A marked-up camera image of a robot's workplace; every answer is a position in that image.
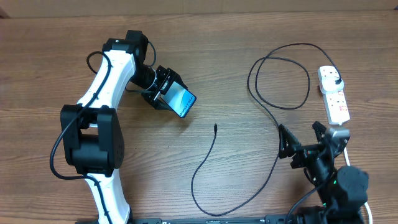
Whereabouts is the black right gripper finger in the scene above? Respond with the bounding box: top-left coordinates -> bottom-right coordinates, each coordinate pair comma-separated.
312,121 -> 326,144
279,124 -> 301,152

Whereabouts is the blue smartphone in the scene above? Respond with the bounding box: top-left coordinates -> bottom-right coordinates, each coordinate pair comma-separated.
160,82 -> 197,118

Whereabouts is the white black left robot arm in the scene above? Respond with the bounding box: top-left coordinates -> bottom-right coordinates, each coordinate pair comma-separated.
55,30 -> 182,223

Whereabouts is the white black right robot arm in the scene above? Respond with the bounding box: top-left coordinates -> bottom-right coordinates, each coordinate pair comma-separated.
278,121 -> 369,223

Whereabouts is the white charger adapter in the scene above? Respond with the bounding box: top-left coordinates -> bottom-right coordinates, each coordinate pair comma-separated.
320,77 -> 345,94

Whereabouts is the white power strip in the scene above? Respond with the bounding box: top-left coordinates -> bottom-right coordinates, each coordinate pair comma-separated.
317,65 -> 351,126

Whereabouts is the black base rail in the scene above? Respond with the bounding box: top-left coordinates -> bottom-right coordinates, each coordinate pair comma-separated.
126,215 -> 285,224

